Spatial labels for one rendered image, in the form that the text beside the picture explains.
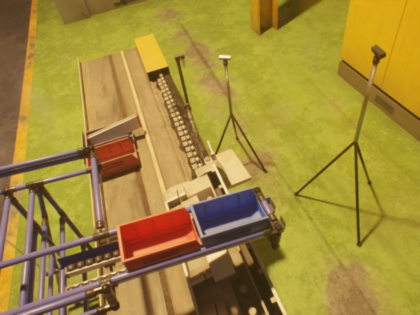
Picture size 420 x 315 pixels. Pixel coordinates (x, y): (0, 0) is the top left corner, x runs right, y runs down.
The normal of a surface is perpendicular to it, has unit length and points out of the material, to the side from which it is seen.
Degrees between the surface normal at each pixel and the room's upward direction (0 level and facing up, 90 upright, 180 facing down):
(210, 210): 88
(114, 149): 88
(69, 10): 90
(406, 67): 90
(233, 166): 0
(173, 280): 0
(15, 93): 0
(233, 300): 10
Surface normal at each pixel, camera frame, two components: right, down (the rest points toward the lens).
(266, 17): 0.30, 0.66
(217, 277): -0.31, -0.62
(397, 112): -0.94, 0.32
